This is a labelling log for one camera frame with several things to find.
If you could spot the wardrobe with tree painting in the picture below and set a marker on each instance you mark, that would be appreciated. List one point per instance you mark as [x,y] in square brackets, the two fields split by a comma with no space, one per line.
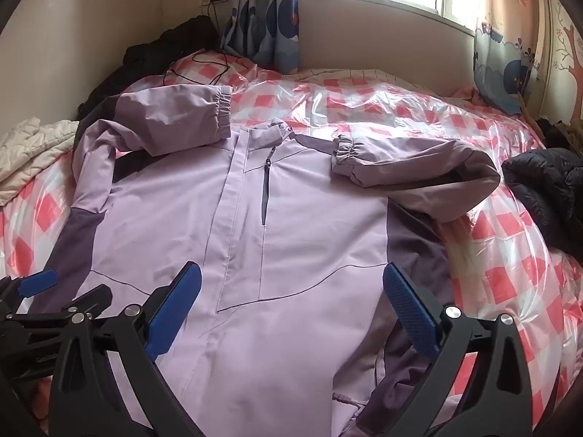
[567,54]

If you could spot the black clothing pile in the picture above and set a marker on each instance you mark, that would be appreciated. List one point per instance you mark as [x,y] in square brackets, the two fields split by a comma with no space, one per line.
[150,50]

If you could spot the brown cloth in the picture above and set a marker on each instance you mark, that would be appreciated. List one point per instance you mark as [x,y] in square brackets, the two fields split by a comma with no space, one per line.
[553,132]

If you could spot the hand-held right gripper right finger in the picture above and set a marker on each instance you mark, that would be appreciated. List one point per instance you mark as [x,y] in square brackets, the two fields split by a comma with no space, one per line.
[410,309]

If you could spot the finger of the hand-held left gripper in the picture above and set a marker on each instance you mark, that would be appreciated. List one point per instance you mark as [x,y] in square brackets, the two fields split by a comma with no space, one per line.
[93,298]
[38,281]

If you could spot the blue patterned curtain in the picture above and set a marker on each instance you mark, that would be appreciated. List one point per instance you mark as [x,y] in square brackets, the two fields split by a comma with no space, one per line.
[273,22]
[505,68]

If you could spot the purple jacket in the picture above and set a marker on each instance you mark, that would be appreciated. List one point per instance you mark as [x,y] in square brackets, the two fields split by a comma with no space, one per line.
[296,236]

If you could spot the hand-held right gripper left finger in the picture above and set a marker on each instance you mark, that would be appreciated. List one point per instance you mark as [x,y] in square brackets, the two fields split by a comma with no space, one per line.
[175,309]

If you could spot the black down jacket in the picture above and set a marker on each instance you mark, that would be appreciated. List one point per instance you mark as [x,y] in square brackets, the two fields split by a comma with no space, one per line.
[551,191]

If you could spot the white quilted blanket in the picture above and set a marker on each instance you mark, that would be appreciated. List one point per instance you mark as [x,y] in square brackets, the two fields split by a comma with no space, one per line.
[32,150]

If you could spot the bed with pink checkered cover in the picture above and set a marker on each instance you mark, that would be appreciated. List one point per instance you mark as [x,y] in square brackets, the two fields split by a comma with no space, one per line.
[501,282]

